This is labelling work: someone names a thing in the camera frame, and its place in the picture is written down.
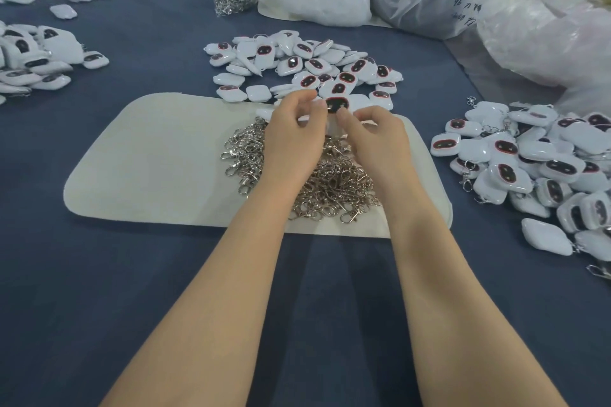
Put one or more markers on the person's right hand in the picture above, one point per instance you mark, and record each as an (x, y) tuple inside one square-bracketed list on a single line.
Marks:
[(384, 152)]

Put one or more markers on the person's left hand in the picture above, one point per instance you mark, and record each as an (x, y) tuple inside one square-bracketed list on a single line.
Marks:
[(291, 146)]

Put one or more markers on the person's right forearm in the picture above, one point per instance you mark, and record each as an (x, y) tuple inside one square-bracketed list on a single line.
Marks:
[(463, 311)]

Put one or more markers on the person's left forearm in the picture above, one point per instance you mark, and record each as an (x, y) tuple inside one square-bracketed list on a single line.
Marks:
[(215, 311)]

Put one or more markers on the cream felt work mat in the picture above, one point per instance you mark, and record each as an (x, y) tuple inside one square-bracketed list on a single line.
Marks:
[(143, 163)]

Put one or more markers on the crumpled clear plastic bag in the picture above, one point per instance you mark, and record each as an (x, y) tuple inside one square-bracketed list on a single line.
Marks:
[(556, 37)]

